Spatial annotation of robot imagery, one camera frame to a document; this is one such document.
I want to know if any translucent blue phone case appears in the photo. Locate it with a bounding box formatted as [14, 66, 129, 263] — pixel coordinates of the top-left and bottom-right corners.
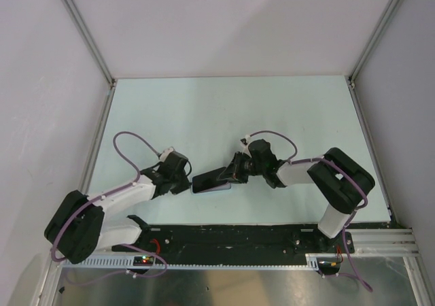
[192, 181, 231, 194]

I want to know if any right aluminium frame post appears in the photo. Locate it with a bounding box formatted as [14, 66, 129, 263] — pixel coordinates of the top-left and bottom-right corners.
[347, 0, 404, 90]

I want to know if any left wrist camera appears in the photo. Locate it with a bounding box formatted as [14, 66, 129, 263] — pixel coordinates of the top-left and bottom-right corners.
[159, 147, 174, 162]

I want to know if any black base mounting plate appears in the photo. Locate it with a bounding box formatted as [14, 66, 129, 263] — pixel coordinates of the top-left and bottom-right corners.
[133, 224, 355, 267]

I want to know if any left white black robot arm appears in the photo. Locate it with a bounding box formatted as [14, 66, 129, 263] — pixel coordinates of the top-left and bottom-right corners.
[43, 148, 190, 264]

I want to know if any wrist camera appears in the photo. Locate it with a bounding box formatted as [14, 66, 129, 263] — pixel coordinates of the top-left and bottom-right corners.
[159, 147, 174, 162]
[240, 135, 251, 157]

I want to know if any left aluminium frame post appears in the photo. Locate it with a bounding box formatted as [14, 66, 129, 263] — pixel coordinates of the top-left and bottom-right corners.
[61, 0, 116, 89]

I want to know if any right controller board with wires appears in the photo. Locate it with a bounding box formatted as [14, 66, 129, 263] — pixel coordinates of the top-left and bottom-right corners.
[317, 259, 341, 277]

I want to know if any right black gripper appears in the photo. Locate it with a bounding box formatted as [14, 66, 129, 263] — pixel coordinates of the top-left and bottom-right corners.
[217, 152, 265, 184]

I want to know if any white slotted cable duct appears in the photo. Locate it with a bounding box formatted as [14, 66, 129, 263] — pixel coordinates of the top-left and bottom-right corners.
[74, 255, 319, 271]

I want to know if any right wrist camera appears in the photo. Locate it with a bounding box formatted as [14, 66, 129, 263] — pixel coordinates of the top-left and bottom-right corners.
[240, 135, 251, 157]

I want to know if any black phone with red edge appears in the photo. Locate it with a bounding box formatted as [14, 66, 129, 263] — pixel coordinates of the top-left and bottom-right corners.
[192, 167, 226, 185]

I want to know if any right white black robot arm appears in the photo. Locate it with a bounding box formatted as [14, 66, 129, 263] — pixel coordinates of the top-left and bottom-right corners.
[218, 139, 375, 252]

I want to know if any left controller board with LEDs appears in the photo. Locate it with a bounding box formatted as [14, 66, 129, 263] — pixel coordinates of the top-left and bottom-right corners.
[133, 256, 155, 267]

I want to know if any front aluminium frame rail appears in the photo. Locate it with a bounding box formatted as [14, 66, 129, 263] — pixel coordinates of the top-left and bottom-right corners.
[348, 228, 419, 257]

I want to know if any aluminium frame post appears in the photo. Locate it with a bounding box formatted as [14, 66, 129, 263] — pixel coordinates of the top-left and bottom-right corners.
[61, 0, 116, 89]
[347, 0, 404, 90]

